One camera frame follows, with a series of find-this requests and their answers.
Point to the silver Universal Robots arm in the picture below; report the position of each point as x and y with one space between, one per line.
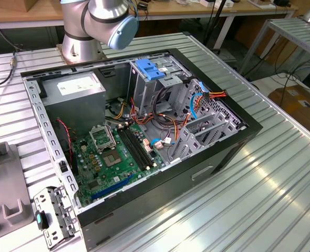
76 26

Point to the metal disk bay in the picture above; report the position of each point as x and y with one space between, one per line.
189 147

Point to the black RAM slot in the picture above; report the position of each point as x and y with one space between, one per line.
134 149
140 145

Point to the metal optical drive cage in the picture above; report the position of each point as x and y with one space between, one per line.
144 94

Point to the green motherboard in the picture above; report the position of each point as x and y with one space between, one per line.
128 168

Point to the CPU socket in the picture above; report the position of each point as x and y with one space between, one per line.
111 158

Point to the blue drive bay latch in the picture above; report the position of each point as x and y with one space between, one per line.
148 69

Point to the black open PC case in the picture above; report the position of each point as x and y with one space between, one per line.
157 199

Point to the blue expansion slot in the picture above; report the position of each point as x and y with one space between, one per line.
113 187

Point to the grey power supply unit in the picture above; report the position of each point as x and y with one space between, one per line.
73 110

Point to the black case fan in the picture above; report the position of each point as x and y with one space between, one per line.
63 136

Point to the black tripod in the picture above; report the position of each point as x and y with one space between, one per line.
217 14

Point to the brown cardboard floor box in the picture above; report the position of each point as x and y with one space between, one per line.
294 105

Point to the teal black latch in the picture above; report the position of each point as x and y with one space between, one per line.
40 219

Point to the grey parts rack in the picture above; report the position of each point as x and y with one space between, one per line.
5 183

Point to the metal slatted side table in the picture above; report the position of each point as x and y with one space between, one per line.
289 29

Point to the cardboard box on desk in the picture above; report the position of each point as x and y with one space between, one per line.
30 5

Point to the small black case switch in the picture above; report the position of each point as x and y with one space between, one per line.
63 166

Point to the wooden desk white frame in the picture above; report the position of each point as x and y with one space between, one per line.
170 10

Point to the metal expansion bracket cover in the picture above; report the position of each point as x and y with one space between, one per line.
60 210

